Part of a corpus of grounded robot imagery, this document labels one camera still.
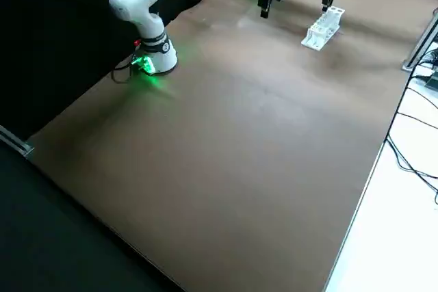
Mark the white test tube rack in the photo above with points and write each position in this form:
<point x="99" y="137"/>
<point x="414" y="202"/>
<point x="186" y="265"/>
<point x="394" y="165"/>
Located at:
<point x="316" y="40"/>

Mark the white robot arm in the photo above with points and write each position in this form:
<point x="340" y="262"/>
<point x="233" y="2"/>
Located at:
<point x="150" y="25"/>

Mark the aluminium camera post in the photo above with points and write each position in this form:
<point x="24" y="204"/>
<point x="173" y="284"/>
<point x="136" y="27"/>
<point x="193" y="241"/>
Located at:
<point x="419" y="46"/>

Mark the aluminium frame post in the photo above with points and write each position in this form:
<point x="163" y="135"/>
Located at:
<point x="20" y="146"/>

